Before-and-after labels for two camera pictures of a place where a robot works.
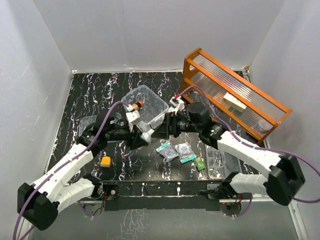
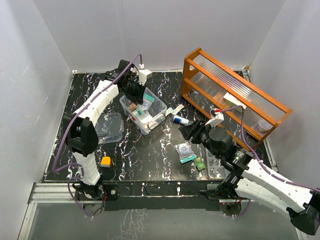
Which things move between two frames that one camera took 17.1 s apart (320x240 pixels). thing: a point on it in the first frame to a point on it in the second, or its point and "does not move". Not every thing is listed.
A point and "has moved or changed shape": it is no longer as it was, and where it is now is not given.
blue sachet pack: x=185 y=152 does not move
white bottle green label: x=146 y=136 has moved or changed shape
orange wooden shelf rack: x=230 y=96 does not move
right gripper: x=168 y=127 to x=199 y=126
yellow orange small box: x=105 y=162 does not move
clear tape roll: x=263 y=125 does not move
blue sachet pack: x=167 y=151 to x=148 y=98
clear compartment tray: x=221 y=164 does not move
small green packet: x=199 y=163 does not move
